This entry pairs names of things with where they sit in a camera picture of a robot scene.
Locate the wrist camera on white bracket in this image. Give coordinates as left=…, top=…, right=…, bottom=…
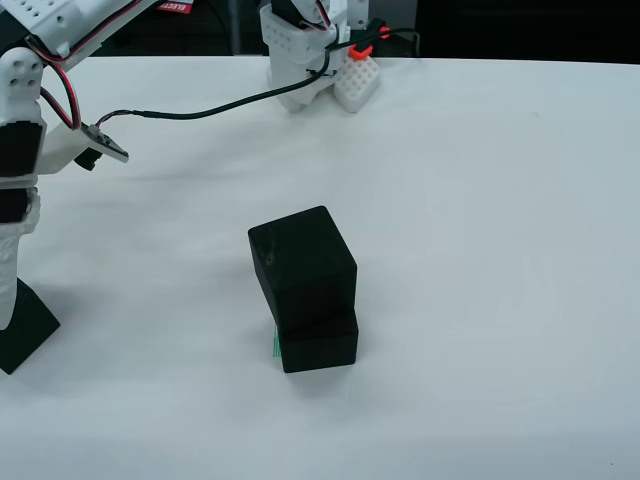
left=37, top=122, right=130, bottom=176

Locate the red white black servo cable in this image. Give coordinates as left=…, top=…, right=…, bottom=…
left=24, top=37, right=84, bottom=132

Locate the black camera cable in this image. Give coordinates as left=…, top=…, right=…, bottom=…
left=94, top=28, right=422, bottom=132

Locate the black cube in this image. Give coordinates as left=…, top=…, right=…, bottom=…
left=247, top=204, right=359, bottom=331
left=0, top=275, right=62, bottom=377
left=281, top=304, right=361, bottom=375

